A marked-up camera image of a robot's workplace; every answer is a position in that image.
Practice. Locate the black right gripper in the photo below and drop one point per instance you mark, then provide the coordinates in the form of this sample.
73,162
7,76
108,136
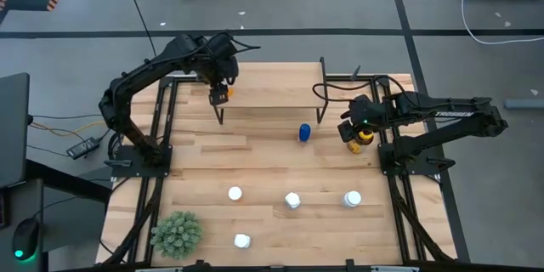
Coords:
365,112

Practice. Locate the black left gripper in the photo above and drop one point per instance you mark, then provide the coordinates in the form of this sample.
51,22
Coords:
223,68

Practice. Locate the yellow fish oil bottle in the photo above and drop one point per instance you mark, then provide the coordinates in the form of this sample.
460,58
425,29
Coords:
356,148

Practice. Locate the blue-capped white bottle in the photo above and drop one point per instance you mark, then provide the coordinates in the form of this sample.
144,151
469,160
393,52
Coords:
304,132

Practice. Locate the white supplement facts bottle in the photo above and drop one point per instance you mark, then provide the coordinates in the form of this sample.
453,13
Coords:
292,200

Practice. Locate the large white bottle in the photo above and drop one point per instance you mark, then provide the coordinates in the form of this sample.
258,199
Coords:
242,241

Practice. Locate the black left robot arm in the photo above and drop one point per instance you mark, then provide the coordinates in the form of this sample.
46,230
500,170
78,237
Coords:
140,70

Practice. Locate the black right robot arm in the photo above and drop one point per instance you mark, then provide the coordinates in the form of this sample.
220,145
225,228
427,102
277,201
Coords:
484,112

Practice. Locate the artificial green bush plant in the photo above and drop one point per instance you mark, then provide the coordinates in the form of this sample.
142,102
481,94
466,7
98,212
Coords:
176,234

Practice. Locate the black power adapter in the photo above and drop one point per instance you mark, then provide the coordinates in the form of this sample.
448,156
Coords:
83,148

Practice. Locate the grey metal bar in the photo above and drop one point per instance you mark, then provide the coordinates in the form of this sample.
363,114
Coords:
525,103

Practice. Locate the dark grey computer screen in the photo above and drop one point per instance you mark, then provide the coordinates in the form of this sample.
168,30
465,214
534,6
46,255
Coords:
13,127

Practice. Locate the black computer mouse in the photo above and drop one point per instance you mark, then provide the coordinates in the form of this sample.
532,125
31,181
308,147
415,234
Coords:
25,238

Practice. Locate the black table rig frame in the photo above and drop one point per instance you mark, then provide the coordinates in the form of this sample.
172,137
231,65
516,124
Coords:
183,78

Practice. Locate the wooden shelf black metal frame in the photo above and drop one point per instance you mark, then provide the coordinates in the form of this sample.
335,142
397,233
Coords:
276,85

